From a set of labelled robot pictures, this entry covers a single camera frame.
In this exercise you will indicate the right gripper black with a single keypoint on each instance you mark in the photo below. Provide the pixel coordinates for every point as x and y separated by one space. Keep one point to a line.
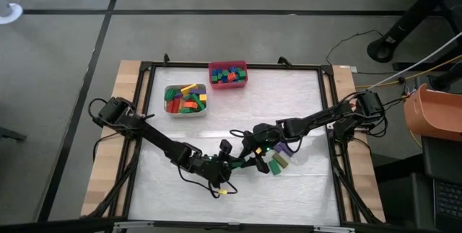
265 135

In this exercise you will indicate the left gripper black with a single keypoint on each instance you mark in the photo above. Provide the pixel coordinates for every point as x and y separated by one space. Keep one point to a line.
211 170

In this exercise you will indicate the small green four-stud block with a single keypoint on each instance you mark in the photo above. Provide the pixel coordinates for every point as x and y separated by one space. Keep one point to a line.
237 164

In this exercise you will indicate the green long block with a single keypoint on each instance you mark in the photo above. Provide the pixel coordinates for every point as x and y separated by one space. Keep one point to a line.
274 167

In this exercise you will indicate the olive green block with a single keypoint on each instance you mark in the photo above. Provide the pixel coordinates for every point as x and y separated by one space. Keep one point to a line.
280 160

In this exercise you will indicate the purple long block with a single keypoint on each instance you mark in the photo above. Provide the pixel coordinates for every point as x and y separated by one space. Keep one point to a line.
283 149

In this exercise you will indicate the green six-stud block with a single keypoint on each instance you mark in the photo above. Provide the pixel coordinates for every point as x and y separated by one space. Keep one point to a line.
186 110

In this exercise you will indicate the yellow smooth block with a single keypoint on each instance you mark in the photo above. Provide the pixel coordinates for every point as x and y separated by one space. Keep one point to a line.
203 97

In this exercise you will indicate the green eight-stud block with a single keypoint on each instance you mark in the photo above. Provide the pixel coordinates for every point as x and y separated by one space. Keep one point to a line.
197 100

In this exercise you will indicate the orange studded block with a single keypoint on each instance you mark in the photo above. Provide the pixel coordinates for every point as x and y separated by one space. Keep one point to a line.
190 105

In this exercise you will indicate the small red block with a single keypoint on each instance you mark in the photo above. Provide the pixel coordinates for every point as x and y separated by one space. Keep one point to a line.
231 76

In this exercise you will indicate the salmon red block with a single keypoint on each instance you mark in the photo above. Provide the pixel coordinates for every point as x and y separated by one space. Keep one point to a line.
175 106

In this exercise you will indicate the large green studded block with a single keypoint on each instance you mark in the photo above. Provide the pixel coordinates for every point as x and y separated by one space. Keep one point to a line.
169 94

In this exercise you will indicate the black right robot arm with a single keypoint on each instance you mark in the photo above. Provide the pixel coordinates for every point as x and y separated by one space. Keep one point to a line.
317 119

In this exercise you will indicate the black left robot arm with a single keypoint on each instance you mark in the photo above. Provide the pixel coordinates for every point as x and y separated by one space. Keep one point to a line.
159 139

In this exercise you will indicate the pink plastic bin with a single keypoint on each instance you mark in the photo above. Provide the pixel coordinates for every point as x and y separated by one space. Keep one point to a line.
227 85

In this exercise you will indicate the black cabinet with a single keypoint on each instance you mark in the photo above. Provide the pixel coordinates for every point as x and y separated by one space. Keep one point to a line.
404 189

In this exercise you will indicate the orange plastic tub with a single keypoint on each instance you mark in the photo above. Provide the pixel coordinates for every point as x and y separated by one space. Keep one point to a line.
433 114

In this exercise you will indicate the black laptop keyboard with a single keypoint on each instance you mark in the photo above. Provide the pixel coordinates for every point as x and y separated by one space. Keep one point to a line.
449 200

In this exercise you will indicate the black desk stand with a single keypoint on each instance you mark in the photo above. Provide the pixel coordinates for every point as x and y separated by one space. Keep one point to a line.
408 20

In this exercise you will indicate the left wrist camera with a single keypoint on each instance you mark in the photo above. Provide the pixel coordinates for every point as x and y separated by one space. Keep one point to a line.
225 149

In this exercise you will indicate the black aluminium table frame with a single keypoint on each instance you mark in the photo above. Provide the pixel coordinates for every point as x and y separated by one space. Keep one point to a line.
270 66

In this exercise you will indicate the black frame clamp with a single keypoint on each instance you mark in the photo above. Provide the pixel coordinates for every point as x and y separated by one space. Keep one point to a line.
166 58
285 61

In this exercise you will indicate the black floor bracket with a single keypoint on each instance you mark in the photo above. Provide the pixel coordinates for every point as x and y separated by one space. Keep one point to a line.
11 133

